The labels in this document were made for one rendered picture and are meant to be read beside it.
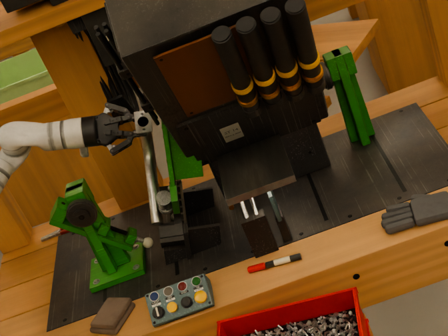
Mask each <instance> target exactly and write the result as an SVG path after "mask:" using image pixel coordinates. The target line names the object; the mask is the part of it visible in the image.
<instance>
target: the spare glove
mask: <svg viewBox="0 0 448 336"><path fill-rule="evenodd" d="M381 218H382V221H381V226H382V228H384V229H385V231H386V233H387V234H392V233H396V232H399V231H403V230H406V229H409V228H412V227H414V226H415V224H416V225H417V226H423V225H428V224H431V223H435V222H438V221H443V220H446V219H448V192H446V191H442V192H438V193H434V194H431V195H430V194H415V195H412V196H411V202H410V203H409V202H404V203H398V204H395V205H389V206H387V207H386V213H383V214H382V216H381Z"/></svg>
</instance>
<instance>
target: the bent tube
mask: <svg viewBox="0 0 448 336"><path fill-rule="evenodd" d="M142 113H143V115H141V114H142ZM134 118H135V129H136V134H139V133H149V134H147V136H145V137H141V143H142V148H143V156H144V162H145V173H146V180H147V191H148V197H149V208H150V215H151V224H152V225H161V224H163V216H162V213H161V212H160V211H159V208H158V203H157V201H156V196H157V194H158V192H159V182H158V176H157V165H156V159H155V150H154V144H153V136H152V132H153V130H152V124H151V116H150V114H149V113H145V112H144V111H136V112H134ZM143 129H145V130H144V131H143Z"/></svg>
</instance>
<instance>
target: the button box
mask: <svg viewBox="0 0 448 336"><path fill-rule="evenodd" d="M194 277H198V278H200V280H201V282H200V284H198V285H194V284H193V283H192V280H193V278H194ZM194 277H192V278H189V279H186V280H184V281H180V282H184V283H186V288H185V290H183V291H181V290H179V288H178V284H180V282H178V283H175V284H172V285H170V286H167V287H170V288H172V294H170V295H165V294H164V290H165V288H166V287H164V288H162V289H158V290H156V291H153V292H156V293H157V294H158V299H157V300H155V301H152V300H151V299H150V295H151V294H152V293H153V292H150V293H148V294H146V295H145V299H146V302H147V306H148V310H149V314H150V318H151V322H152V325H153V326H154V327H158V326H160V325H163V324H166V323H169V322H171V321H174V320H177V319H180V318H182V317H186V316H188V315H191V314H194V313H196V312H199V311H202V310H204V309H208V308H210V307H213V306H215V302H214V298H213V289H212V285H211V282H210V279H209V278H208V277H207V276H206V275H205V274H204V273H202V274H200V275H197V276H194ZM197 291H204V292H206V294H207V299H206V301H205V302H204V303H198V302H196V300H195V299H194V295H195V293H196V292H197ZM184 297H189V298H190V299H191V305H190V306H189V307H184V306H182V304H181V300H182V298H184ZM170 302H175V303H176V304H177V310H176V311H175V312H173V313H171V312H169V311H168V310H167V305H168V303H170ZM155 307H161V308H162V309H163V311H164V313H163V316H162V317H160V318H156V317H154V316H153V314H152V311H153V309H154V308H155Z"/></svg>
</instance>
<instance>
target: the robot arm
mask: <svg viewBox="0 0 448 336"><path fill-rule="evenodd" d="M112 112H116V113H120V114H122V115H124V116H118V117H112V116H110V115H108V113H112ZM131 121H132V122H135V118H134V115H131V114H130V113H129V111H128V109H127V108H125V107H121V106H118V105H114V104H111V103H105V109H104V112H103V113H101V114H99V115H95V116H88V117H79V118H73V119H67V120H64V121H55V122H49V123H37V122H28V121H13V122H10V123H6V124H4V125H3V126H1V127H0V146H1V150H0V194H1V192H2V190H3V188H4V187H5V185H6V184H7V182H8V180H9V178H10V176H11V175H12V173H13V172H15V171H16V170H17V169H18V168H19V166H20V165H21V164H22V163H23V162H24V161H25V160H26V158H27V157H28V155H29V153H30V150H31V146H36V147H39V148H41V149H42V150H44V151H55V150H61V149H78V148H79V150H80V155H81V156H82V157H88V156H89V150H88V147H94V146H100V145H102V146H104V147H107V148H108V149H109V151H110V153H111V155H112V156H114V155H116V154H118V153H119V152H121V151H122V150H124V149H126V148H128V147H129V146H131V145H132V142H133V139H134V138H135V137H145V136H147V134H149V133H139V134H136V130H133V131H120V130H119V126H120V125H123V124H124V123H128V122H131ZM116 139H126V140H125V141H123V142H122V143H120V144H118V145H111V144H112V143H113V142H114V141H115V140H116Z"/></svg>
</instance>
